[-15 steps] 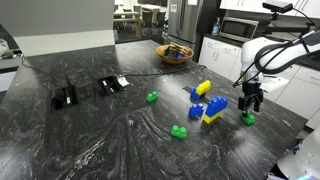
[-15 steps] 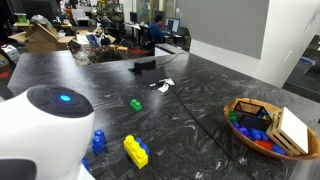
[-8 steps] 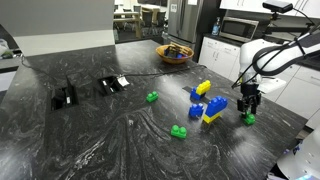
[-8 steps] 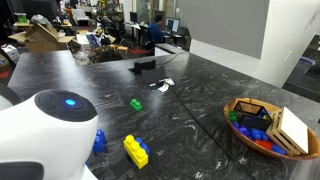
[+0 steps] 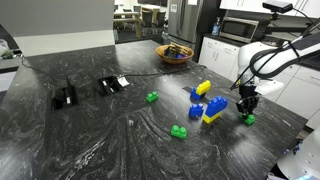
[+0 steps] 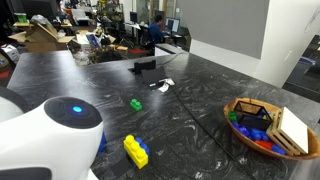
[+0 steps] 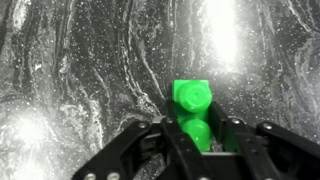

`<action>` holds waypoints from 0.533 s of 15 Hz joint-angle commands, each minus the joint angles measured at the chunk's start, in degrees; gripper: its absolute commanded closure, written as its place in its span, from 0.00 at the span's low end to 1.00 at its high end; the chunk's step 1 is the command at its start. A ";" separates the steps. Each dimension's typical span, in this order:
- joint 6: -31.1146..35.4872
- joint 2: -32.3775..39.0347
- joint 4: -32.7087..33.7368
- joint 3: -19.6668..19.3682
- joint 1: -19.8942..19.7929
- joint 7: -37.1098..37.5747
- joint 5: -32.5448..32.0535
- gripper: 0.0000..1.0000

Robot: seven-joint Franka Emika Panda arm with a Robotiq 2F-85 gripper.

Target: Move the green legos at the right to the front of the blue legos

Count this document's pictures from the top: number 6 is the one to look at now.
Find red lego in bowl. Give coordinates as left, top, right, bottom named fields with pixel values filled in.
left=254, top=139, right=276, bottom=151

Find black table outlet box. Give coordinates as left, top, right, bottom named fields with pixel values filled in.
left=128, top=59, right=158, bottom=76
left=141, top=66, right=168, bottom=86

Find large blue lego brick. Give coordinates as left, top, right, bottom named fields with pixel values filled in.
left=97, top=131, right=108, bottom=155

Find long black table cable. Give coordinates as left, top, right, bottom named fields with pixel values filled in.
left=168, top=84, right=259, bottom=180

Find open cardboard box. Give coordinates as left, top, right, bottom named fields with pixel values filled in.
left=7, top=21, right=76, bottom=53

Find white office desk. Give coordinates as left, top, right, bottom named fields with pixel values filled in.
left=154, top=42, right=188, bottom=57

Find wooden bowl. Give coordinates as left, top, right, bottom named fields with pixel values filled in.
left=223, top=97, right=320, bottom=161

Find black frame prism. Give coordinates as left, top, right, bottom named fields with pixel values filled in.
left=232, top=100, right=275, bottom=132

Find blue legos in bowl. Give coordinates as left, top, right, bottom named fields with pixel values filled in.
left=231, top=120, right=288, bottom=156

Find seated person in blue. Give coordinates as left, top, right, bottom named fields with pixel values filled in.
left=147, top=13, right=166, bottom=52

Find computer monitor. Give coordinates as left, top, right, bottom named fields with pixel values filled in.
left=165, top=16, right=181, bottom=35

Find yellow lego with three studs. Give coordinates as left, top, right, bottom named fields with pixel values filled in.
left=122, top=134, right=150, bottom=170

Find green lego brick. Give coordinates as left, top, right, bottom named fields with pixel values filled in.
left=129, top=98, right=144, bottom=112

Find white paper tag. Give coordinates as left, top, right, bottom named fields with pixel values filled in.
left=149, top=77, right=176, bottom=94

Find small wooden crate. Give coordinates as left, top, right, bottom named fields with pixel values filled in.
left=265, top=106, right=310, bottom=157

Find blue lego under yellow brick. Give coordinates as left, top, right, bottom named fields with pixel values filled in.
left=134, top=136, right=152, bottom=158

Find green lego in bowl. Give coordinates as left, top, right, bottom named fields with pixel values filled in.
left=227, top=110, right=238, bottom=123

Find black outlet power cable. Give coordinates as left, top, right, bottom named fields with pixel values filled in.
left=155, top=49, right=188, bottom=68

